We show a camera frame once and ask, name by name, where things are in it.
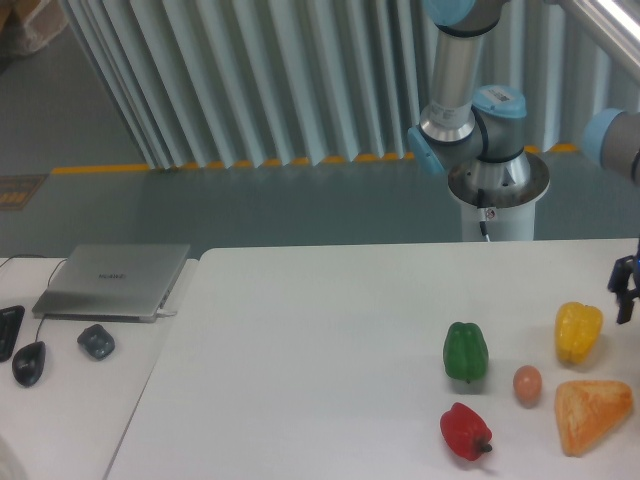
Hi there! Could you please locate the yellow bell pepper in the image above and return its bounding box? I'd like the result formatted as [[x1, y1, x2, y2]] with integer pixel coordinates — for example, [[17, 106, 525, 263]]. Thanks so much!
[[554, 302, 604, 364]]

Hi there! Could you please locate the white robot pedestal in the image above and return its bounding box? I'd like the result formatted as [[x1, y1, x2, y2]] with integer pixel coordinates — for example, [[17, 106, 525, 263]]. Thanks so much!
[[448, 152, 550, 242]]

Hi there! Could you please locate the black computer mouse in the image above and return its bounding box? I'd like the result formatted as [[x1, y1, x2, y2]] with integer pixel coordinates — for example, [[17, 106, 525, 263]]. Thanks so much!
[[12, 341, 46, 388]]

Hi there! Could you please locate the black keyboard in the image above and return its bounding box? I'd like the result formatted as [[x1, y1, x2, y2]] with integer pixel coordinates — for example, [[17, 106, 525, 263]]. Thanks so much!
[[0, 305, 25, 363]]

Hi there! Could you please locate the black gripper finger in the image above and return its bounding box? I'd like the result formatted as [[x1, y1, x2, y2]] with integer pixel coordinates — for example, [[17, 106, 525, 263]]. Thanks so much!
[[616, 289, 638, 324]]

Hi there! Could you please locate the white laptop plug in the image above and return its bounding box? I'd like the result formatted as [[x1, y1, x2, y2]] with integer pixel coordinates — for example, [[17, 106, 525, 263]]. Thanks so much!
[[156, 309, 177, 318]]

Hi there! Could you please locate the triangular toasted bread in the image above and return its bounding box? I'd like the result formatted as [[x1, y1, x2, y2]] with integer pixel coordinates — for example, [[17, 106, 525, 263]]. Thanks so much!
[[554, 380, 634, 457]]

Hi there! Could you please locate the black mouse cable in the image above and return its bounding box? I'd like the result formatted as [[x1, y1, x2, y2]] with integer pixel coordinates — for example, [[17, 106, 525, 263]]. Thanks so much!
[[0, 254, 69, 346]]

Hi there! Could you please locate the white folding screen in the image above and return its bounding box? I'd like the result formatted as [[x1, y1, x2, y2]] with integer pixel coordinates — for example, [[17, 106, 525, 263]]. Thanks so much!
[[62, 1, 639, 169]]

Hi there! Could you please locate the red bell pepper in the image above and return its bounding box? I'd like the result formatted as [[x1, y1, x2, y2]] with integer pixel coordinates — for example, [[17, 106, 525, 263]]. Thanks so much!
[[439, 402, 493, 461]]

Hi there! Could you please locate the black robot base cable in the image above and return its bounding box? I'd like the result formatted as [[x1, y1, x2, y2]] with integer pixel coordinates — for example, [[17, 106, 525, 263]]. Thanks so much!
[[477, 187, 494, 244]]

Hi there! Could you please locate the silver closed laptop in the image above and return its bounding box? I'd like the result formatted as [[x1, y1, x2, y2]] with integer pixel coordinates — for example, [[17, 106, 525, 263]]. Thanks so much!
[[32, 244, 190, 322]]

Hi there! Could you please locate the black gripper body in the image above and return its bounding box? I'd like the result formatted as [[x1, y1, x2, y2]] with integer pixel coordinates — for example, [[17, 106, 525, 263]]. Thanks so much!
[[607, 249, 639, 296]]

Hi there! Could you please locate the dark grey earbuds case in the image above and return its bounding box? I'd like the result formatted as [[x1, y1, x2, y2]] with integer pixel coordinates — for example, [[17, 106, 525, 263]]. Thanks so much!
[[77, 324, 116, 361]]

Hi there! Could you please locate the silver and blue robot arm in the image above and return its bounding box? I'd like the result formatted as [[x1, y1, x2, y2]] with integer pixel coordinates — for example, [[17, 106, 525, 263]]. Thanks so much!
[[407, 1, 639, 324]]

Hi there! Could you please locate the brown egg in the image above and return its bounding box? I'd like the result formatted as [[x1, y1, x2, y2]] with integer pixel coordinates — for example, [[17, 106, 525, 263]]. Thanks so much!
[[512, 365, 543, 407]]

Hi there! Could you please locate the green bell pepper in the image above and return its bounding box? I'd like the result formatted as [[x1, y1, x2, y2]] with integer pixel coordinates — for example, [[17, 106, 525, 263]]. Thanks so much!
[[443, 322, 489, 383]]

